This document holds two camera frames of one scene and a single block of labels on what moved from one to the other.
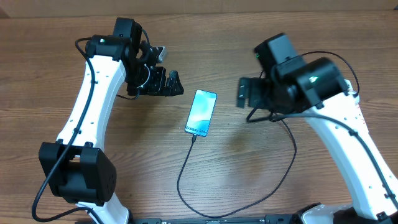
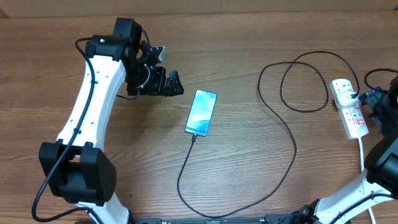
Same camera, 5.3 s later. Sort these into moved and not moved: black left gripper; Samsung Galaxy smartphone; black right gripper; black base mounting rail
Moved: black right gripper
Not moved: Samsung Galaxy smartphone; black left gripper; black base mounting rail
